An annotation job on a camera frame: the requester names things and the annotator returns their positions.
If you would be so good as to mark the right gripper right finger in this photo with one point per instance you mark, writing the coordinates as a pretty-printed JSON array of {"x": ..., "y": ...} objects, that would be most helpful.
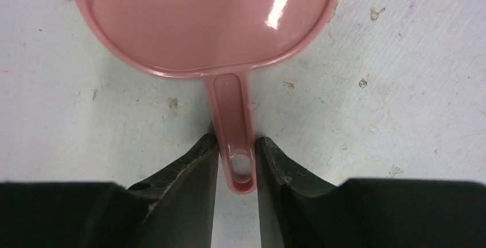
[{"x": 286, "y": 195}]

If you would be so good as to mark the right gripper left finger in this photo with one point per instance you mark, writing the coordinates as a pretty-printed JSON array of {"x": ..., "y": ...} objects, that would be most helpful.
[{"x": 182, "y": 199}]

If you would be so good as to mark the pink plastic dustpan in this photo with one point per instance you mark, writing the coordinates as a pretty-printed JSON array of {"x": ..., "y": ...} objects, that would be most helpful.
[{"x": 219, "y": 41}]

